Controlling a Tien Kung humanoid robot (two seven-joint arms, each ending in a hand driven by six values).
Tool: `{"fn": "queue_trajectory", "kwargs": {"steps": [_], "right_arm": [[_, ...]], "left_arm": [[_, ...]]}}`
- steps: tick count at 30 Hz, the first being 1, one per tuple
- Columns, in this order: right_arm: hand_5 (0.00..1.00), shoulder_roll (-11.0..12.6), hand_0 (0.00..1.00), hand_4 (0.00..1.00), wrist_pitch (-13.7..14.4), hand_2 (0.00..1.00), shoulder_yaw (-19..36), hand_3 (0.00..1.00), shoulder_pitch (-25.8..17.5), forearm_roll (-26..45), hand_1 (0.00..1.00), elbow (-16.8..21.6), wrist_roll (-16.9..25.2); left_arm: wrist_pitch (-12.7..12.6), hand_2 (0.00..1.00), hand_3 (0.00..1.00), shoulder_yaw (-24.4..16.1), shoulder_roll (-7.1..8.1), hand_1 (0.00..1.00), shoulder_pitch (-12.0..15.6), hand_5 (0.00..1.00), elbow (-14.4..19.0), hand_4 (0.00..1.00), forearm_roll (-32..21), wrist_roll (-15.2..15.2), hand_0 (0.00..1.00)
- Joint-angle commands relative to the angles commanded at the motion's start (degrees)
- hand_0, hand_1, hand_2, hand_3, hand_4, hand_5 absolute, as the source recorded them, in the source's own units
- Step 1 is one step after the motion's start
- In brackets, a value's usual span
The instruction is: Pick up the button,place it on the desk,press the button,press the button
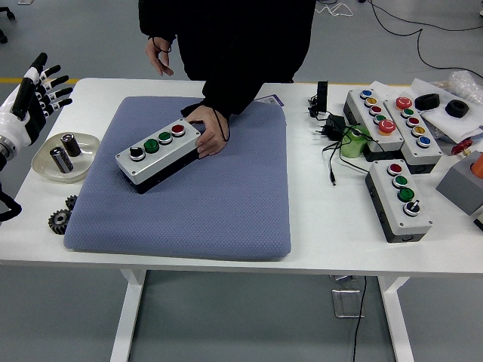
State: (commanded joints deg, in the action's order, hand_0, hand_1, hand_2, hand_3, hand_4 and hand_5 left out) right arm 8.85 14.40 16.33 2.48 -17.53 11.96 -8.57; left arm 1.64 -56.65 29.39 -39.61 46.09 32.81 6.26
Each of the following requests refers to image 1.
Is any person's right hand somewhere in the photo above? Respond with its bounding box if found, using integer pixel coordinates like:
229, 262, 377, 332
145, 36, 174, 77

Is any person's left hand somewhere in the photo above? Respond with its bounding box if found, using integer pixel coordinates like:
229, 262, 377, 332
187, 104, 230, 158

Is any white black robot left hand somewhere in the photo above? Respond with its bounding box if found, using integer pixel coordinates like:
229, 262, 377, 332
0, 52, 75, 148

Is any grey four-button control box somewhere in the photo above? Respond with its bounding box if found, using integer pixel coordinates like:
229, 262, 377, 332
115, 118, 205, 195
365, 158, 434, 244

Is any five-button box blue button end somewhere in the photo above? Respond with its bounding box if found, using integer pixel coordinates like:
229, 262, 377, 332
342, 89, 405, 162

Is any five-button box red mushroom end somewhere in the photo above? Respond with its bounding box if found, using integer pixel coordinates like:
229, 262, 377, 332
383, 96, 443, 175

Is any dark metal cylinder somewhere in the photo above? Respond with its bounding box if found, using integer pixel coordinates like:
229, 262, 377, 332
61, 133, 83, 158
49, 146, 75, 174

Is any cream shallow dish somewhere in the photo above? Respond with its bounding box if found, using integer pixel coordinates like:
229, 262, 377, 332
31, 131, 102, 185

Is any purple white card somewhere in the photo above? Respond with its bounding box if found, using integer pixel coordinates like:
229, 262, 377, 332
254, 94, 285, 109

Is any blue-grey textured mat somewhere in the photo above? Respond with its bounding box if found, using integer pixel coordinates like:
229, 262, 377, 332
63, 96, 293, 262

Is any black chair base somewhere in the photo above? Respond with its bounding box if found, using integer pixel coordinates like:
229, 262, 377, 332
0, 7, 17, 44

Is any person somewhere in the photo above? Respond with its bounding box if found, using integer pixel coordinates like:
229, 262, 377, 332
138, 0, 317, 121

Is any large black gear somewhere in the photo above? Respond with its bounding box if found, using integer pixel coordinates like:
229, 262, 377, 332
48, 209, 72, 235

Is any black upright device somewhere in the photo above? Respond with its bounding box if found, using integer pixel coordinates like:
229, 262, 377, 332
316, 81, 329, 112

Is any black power adapter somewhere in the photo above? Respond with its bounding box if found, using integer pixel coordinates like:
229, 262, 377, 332
312, 114, 346, 143

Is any green plastic part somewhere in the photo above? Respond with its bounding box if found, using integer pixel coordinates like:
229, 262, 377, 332
340, 125, 373, 159

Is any white flat box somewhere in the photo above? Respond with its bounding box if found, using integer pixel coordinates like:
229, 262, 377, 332
368, 80, 401, 100

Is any white table leg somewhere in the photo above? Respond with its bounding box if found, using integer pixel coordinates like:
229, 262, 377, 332
109, 268, 148, 362
378, 277, 415, 362

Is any metal floor plate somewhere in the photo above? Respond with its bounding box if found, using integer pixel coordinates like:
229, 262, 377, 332
331, 288, 366, 320

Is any white paper sheet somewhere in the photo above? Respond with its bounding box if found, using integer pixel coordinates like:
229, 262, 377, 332
409, 78, 483, 144

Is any grey block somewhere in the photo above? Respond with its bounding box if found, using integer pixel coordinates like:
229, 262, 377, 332
435, 149, 483, 216

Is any clear plastic bag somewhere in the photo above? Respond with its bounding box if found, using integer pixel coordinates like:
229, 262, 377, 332
433, 70, 483, 106

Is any orange cylinder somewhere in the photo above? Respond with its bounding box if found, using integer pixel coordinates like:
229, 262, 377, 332
468, 154, 483, 178

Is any black tangled cord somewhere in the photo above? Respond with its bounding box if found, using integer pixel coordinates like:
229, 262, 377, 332
307, 96, 328, 121

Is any black adapter cable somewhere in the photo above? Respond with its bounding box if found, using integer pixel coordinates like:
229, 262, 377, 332
321, 127, 373, 186

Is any white floor cable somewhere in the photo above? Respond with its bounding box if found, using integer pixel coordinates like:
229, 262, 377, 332
315, 1, 355, 18

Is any black foam ring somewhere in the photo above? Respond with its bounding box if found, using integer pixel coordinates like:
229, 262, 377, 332
414, 93, 441, 112
445, 100, 470, 119

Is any long black floor cable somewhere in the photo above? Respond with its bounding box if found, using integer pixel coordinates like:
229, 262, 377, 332
368, 0, 483, 82

